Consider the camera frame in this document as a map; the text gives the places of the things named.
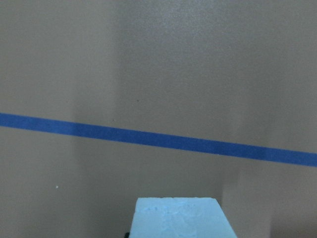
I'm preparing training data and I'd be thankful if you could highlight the pale blue foam block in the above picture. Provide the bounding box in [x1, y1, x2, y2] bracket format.
[129, 197, 237, 238]

